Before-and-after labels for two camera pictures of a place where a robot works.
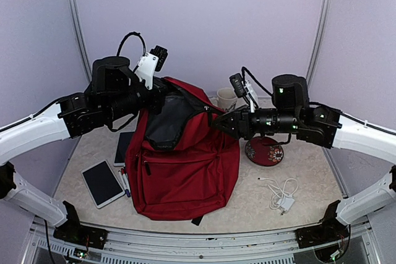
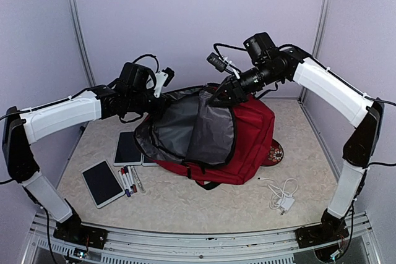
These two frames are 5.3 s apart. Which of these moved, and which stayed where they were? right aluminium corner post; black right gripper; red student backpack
Moved: red student backpack; black right gripper
Stayed: right aluminium corner post
